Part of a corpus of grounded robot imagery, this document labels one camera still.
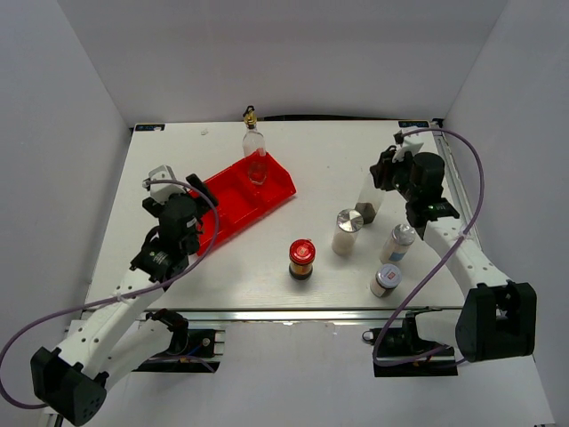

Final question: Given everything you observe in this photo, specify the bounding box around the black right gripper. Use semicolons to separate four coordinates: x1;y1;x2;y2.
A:
370;148;418;202

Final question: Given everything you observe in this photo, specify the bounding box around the dark liquid glass bottle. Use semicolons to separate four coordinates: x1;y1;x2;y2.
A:
355;173;386;225

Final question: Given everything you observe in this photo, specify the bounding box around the clear liquid glass bottle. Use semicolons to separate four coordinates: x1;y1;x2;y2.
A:
242;105;267;186

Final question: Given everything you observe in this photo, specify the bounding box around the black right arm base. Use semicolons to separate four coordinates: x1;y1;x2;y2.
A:
362;327;454;359

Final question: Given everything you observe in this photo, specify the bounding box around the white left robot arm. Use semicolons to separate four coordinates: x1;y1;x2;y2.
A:
30;180;218;426

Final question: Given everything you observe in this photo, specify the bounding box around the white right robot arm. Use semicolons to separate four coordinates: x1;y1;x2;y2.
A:
192;145;537;362

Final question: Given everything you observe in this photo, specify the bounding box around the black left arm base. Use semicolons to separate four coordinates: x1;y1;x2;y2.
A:
146;329;226;363

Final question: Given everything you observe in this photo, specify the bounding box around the red plastic organizer tray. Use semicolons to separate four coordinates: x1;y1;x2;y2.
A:
196;154;296;256

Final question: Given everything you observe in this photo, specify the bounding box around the blue table corner label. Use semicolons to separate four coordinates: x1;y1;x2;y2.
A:
398;120;430;129

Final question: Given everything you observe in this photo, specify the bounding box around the silver lid blue label jar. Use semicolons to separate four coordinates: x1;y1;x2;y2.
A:
380;223;416;264

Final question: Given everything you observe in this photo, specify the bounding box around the silver lid white powder jar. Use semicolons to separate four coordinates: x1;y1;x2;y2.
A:
332;209;364;256

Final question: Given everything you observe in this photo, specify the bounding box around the blue left table label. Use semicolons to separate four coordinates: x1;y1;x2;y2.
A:
134;124;165;133

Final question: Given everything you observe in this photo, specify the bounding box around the white lid brown spice jar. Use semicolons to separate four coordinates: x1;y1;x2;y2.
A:
369;263;402;298

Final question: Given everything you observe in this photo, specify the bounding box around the red lid dark sauce jar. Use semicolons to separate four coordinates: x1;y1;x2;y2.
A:
289;238;317;280

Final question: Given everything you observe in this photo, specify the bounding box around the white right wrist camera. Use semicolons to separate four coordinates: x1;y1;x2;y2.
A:
392;131;424;163

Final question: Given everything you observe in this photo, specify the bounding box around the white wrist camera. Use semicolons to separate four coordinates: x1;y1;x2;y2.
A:
142;165;184;205
392;131;424;163

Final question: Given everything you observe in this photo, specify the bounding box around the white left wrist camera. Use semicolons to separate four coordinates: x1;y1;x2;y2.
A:
142;165;184;205

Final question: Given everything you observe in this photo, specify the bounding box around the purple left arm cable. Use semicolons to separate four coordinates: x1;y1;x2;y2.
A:
0;179;220;409

